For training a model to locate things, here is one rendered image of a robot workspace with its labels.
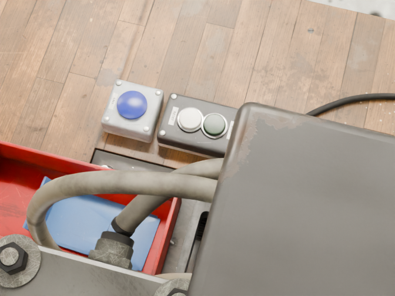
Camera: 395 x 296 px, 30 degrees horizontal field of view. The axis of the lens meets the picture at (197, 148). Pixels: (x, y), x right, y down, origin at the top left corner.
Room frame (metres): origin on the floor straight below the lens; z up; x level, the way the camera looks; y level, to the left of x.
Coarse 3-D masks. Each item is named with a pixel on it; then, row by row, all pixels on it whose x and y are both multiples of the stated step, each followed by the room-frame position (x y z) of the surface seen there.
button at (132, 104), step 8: (120, 96) 0.42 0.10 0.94; (128, 96) 0.42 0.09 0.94; (136, 96) 0.42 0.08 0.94; (144, 96) 0.42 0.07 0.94; (120, 104) 0.41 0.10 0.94; (128, 104) 0.41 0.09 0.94; (136, 104) 0.41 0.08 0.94; (144, 104) 0.41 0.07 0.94; (120, 112) 0.40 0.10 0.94; (128, 112) 0.40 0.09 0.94; (136, 112) 0.40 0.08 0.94; (144, 112) 0.40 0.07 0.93
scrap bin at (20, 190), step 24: (0, 144) 0.34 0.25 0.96; (0, 168) 0.33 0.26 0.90; (24, 168) 0.33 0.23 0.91; (48, 168) 0.33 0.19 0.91; (72, 168) 0.32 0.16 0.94; (96, 168) 0.31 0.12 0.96; (0, 192) 0.30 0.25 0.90; (24, 192) 0.30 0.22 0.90; (0, 216) 0.27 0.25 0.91; (24, 216) 0.27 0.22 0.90; (168, 216) 0.25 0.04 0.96; (168, 240) 0.23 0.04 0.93
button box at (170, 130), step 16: (176, 96) 0.42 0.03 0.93; (352, 96) 0.43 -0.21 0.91; (368, 96) 0.43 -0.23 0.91; (384, 96) 0.43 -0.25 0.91; (176, 112) 0.40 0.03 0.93; (208, 112) 0.40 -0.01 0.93; (224, 112) 0.40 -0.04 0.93; (320, 112) 0.41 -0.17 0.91; (160, 128) 0.38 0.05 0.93; (176, 128) 0.38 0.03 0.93; (160, 144) 0.36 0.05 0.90; (176, 144) 0.36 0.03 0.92; (192, 144) 0.35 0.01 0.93; (208, 144) 0.35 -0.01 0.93; (224, 144) 0.35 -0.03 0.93
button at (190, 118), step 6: (192, 108) 0.40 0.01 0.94; (180, 114) 0.39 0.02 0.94; (186, 114) 0.39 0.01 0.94; (192, 114) 0.39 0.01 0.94; (198, 114) 0.39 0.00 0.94; (180, 120) 0.38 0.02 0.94; (186, 120) 0.38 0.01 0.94; (192, 120) 0.38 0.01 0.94; (198, 120) 0.38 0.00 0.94; (186, 126) 0.38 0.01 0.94; (192, 126) 0.38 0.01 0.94; (198, 126) 0.38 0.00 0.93
